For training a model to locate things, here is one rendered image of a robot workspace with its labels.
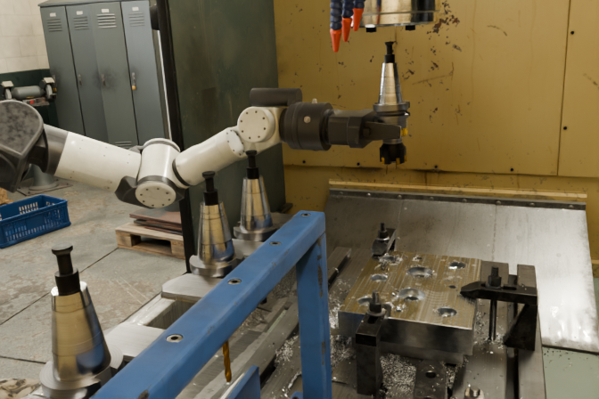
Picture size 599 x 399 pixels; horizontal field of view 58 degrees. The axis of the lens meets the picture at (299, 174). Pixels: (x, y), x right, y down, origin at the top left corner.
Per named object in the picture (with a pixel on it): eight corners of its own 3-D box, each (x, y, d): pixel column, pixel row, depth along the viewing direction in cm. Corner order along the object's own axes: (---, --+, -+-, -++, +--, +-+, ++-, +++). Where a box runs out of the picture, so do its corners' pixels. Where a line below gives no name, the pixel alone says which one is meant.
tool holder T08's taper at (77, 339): (77, 387, 41) (63, 306, 39) (40, 372, 43) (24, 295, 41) (123, 356, 45) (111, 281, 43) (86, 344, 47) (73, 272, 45)
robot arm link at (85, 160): (160, 223, 113) (47, 193, 104) (166, 175, 122) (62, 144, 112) (181, 191, 106) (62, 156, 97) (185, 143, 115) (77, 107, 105)
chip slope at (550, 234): (262, 337, 158) (256, 255, 151) (332, 249, 218) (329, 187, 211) (611, 396, 126) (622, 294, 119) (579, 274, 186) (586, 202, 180)
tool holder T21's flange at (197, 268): (220, 293, 60) (218, 272, 59) (180, 281, 63) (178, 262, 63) (255, 271, 65) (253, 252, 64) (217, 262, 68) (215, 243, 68)
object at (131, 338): (77, 356, 48) (75, 348, 48) (116, 326, 53) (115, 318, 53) (143, 370, 45) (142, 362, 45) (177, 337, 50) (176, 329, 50)
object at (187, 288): (151, 298, 58) (151, 291, 58) (179, 277, 63) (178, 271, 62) (209, 307, 55) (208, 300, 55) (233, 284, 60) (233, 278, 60)
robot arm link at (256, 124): (293, 151, 95) (236, 148, 100) (315, 148, 105) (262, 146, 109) (295, 85, 94) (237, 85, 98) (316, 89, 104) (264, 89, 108)
